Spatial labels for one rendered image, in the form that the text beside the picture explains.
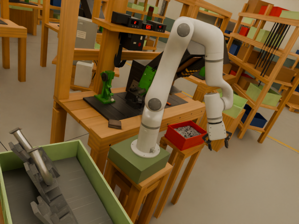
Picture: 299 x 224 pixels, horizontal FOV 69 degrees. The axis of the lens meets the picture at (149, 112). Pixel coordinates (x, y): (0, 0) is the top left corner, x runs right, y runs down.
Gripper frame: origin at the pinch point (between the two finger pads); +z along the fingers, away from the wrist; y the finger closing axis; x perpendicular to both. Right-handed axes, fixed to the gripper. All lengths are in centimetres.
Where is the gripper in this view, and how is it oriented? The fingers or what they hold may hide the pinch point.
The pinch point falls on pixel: (218, 147)
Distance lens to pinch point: 134.7
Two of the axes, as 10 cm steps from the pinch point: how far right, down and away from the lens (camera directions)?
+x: -0.2, 1.9, -9.8
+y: -9.8, 1.7, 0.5
